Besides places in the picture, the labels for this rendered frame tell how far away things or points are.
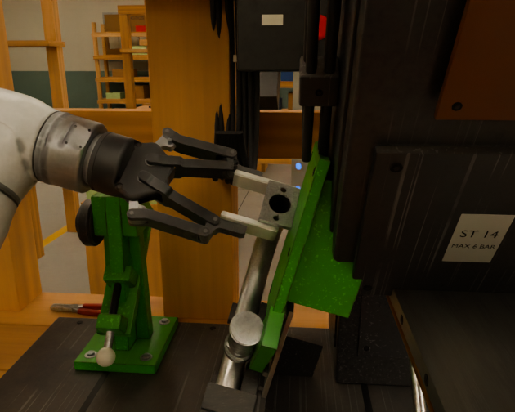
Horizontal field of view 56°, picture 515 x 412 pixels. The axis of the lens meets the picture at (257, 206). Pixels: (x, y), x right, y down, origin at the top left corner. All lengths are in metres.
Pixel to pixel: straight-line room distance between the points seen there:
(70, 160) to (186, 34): 0.35
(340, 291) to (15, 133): 0.40
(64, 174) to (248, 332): 0.28
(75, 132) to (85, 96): 11.09
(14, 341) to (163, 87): 0.53
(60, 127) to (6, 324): 0.56
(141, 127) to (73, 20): 10.80
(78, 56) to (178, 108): 10.87
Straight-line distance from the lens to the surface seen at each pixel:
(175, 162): 0.59
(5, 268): 1.07
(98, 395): 0.78
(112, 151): 0.58
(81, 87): 11.71
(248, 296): 0.65
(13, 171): 0.61
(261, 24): 0.73
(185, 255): 0.92
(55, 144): 0.59
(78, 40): 11.70
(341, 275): 0.51
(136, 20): 11.17
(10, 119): 0.61
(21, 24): 12.33
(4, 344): 1.00
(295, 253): 0.49
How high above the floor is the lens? 1.36
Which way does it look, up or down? 16 degrees down
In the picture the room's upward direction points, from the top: straight up
